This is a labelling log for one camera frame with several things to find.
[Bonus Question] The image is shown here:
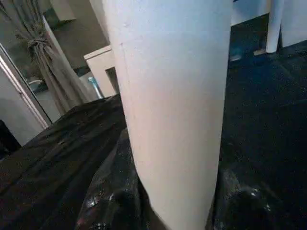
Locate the grey curtain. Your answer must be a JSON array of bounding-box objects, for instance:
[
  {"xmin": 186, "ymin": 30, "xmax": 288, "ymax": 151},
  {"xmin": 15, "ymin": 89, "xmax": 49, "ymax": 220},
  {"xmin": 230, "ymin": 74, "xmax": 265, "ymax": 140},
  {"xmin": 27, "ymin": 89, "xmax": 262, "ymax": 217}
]
[{"xmin": 13, "ymin": 0, "xmax": 90, "ymax": 115}]

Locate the white blue pole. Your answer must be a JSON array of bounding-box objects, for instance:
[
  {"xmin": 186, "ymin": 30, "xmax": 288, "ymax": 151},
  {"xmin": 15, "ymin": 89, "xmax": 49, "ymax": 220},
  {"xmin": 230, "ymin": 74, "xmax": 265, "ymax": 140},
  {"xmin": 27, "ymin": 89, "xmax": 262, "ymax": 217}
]
[{"xmin": 86, "ymin": 76, "xmax": 103, "ymax": 99}]

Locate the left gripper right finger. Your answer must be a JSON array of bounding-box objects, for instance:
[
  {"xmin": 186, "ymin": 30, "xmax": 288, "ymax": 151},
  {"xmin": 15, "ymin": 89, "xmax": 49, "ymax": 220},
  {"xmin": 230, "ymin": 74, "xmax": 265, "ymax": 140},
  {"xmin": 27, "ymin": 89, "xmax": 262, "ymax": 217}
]
[{"xmin": 207, "ymin": 167, "xmax": 286, "ymax": 230}]

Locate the black mat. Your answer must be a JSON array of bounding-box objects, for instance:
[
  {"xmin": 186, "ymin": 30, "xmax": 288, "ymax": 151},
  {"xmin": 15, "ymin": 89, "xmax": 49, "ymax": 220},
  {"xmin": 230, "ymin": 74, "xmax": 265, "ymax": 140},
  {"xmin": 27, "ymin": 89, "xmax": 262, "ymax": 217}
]
[{"xmin": 0, "ymin": 14, "xmax": 307, "ymax": 230}]

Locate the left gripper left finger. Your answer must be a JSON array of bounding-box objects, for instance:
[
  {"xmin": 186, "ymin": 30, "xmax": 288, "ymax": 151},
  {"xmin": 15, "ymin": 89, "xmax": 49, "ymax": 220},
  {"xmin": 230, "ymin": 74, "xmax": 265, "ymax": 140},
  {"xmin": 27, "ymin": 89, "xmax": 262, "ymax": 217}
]
[{"xmin": 79, "ymin": 130, "xmax": 166, "ymax": 230}]

